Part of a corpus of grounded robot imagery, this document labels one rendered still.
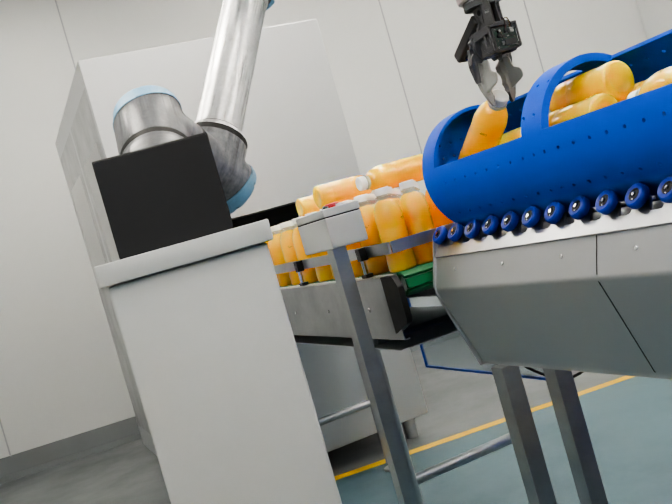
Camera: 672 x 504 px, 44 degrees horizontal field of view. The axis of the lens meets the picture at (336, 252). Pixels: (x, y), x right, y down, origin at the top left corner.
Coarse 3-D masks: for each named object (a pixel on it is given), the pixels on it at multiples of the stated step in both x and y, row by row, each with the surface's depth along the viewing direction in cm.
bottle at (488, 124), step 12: (480, 108) 174; (492, 108) 172; (504, 108) 172; (480, 120) 174; (492, 120) 173; (504, 120) 174; (468, 132) 180; (480, 132) 176; (492, 132) 175; (468, 144) 180; (480, 144) 178; (492, 144) 178
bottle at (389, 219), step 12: (384, 204) 206; (396, 204) 207; (384, 216) 205; (396, 216) 205; (384, 228) 206; (396, 228) 205; (384, 240) 207; (396, 252) 205; (408, 252) 206; (396, 264) 206; (408, 264) 206
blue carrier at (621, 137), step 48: (528, 96) 156; (432, 144) 189; (528, 144) 154; (576, 144) 142; (624, 144) 132; (432, 192) 190; (480, 192) 174; (528, 192) 161; (576, 192) 151; (624, 192) 144
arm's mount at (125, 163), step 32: (128, 160) 154; (160, 160) 155; (192, 160) 156; (128, 192) 154; (160, 192) 155; (192, 192) 156; (128, 224) 154; (160, 224) 155; (192, 224) 156; (224, 224) 157; (128, 256) 154
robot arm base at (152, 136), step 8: (152, 128) 164; (160, 128) 164; (168, 128) 165; (136, 136) 163; (144, 136) 162; (152, 136) 161; (160, 136) 161; (168, 136) 162; (176, 136) 164; (184, 136) 167; (128, 144) 164; (136, 144) 160; (144, 144) 158; (152, 144) 157
